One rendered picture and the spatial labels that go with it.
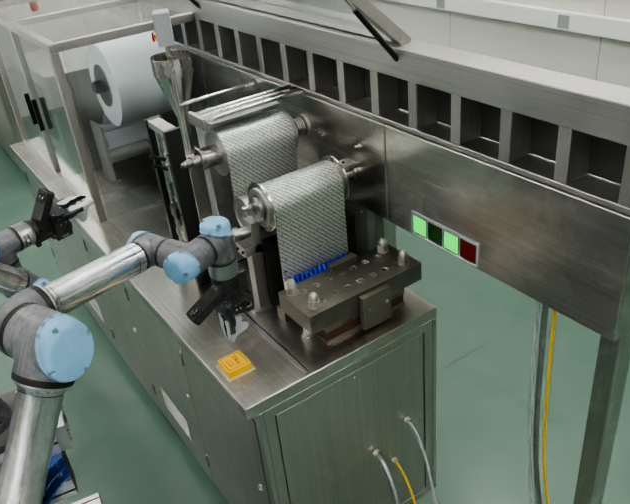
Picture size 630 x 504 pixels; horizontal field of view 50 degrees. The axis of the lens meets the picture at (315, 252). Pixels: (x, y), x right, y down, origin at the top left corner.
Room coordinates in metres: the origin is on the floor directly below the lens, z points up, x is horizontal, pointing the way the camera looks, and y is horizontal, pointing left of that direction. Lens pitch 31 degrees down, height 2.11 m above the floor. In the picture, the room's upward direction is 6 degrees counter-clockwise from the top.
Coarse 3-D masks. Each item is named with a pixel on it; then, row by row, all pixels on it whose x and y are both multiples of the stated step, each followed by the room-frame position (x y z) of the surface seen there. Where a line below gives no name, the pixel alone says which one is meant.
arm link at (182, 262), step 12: (168, 240) 1.40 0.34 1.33; (192, 240) 1.39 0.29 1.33; (204, 240) 1.39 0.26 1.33; (168, 252) 1.36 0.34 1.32; (180, 252) 1.34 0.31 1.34; (192, 252) 1.34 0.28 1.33; (204, 252) 1.36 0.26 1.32; (216, 252) 1.38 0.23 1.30; (168, 264) 1.32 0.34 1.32; (180, 264) 1.31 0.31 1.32; (192, 264) 1.32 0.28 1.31; (204, 264) 1.34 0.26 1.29; (168, 276) 1.33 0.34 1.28; (180, 276) 1.30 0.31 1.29; (192, 276) 1.31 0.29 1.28
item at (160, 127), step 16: (160, 128) 1.89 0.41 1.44; (176, 128) 1.87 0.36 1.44; (160, 144) 1.94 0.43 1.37; (176, 144) 1.86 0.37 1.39; (176, 160) 1.86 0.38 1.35; (160, 176) 1.97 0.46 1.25; (176, 176) 1.85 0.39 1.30; (176, 192) 1.86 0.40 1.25; (192, 192) 1.87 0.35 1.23; (176, 208) 1.90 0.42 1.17; (192, 208) 1.87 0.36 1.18; (176, 224) 1.94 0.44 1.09; (192, 224) 1.86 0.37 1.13; (208, 272) 1.87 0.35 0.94
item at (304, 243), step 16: (336, 208) 1.74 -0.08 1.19; (288, 224) 1.66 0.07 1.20; (304, 224) 1.69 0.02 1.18; (320, 224) 1.71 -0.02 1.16; (336, 224) 1.74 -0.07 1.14; (288, 240) 1.65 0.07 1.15; (304, 240) 1.68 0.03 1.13; (320, 240) 1.71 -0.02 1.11; (336, 240) 1.74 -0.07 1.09; (288, 256) 1.65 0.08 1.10; (304, 256) 1.68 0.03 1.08; (320, 256) 1.71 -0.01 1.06; (336, 256) 1.74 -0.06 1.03; (288, 272) 1.65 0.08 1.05
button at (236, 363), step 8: (240, 352) 1.46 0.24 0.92; (224, 360) 1.44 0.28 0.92; (232, 360) 1.43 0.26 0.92; (240, 360) 1.43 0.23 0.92; (248, 360) 1.43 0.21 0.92; (224, 368) 1.40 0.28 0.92; (232, 368) 1.40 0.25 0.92; (240, 368) 1.40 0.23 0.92; (248, 368) 1.41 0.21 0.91; (232, 376) 1.39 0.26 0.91
